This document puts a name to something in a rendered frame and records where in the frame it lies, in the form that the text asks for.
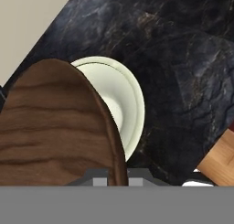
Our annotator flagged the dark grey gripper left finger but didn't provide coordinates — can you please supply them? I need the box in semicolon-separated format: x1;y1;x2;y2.
67;168;110;187

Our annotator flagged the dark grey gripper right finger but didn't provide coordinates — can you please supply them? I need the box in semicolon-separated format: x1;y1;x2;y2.
127;168;170;187

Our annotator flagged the brown wooden bowl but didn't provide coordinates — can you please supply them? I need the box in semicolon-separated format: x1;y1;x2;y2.
0;58;129;187

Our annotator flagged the white bowl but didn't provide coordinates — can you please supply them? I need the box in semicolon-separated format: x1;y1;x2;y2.
70;56;146;164

